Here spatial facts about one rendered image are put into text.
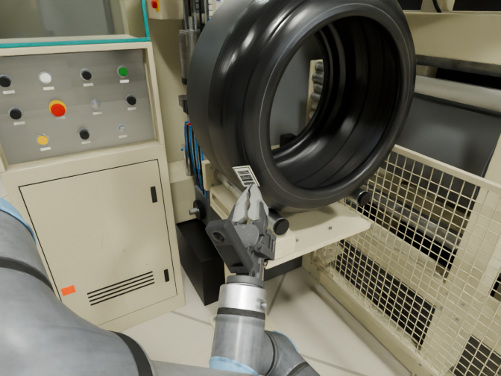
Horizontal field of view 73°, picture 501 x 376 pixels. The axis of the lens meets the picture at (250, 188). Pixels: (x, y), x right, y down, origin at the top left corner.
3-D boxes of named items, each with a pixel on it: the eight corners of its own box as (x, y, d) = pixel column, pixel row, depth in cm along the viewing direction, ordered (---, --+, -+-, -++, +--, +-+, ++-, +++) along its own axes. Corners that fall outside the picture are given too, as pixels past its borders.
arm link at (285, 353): (290, 400, 68) (261, 404, 59) (254, 358, 76) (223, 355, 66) (317, 362, 69) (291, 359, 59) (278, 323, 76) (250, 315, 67)
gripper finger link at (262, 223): (250, 205, 71) (246, 245, 67) (247, 202, 70) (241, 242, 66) (271, 203, 69) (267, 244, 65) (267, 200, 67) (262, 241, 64)
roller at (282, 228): (213, 177, 108) (219, 165, 107) (224, 181, 111) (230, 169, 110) (271, 234, 81) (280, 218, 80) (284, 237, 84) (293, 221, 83)
